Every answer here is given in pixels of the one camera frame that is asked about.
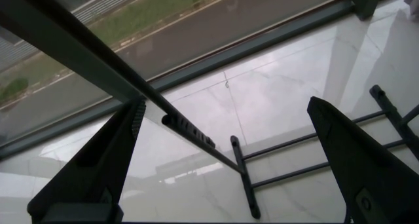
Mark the black clothes rack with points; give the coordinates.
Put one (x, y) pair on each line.
(193, 132)

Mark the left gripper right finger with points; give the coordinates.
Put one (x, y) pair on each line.
(370, 171)

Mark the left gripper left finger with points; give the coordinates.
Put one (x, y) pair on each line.
(98, 171)

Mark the window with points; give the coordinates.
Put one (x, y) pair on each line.
(196, 30)

